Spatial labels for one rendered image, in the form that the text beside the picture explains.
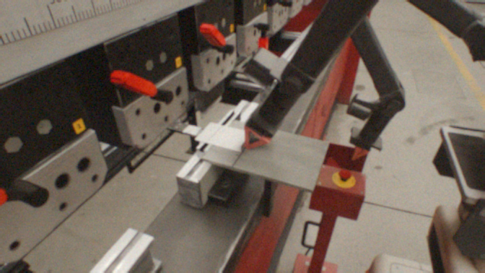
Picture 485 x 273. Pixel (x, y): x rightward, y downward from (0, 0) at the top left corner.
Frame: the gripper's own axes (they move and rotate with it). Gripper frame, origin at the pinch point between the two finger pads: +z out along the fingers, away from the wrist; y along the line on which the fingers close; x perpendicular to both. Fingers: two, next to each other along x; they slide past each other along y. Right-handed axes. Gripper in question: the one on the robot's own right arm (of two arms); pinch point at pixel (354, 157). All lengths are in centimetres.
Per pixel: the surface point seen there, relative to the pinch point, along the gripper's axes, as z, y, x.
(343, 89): 63, -13, -185
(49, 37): -45, 50, 65
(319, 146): -16.1, 15.9, 24.6
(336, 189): 3.4, 3.3, 14.8
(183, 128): -8, 50, 29
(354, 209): 7.8, -4.9, 15.0
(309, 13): 10, 43, -188
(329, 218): 24.5, -3.1, 7.5
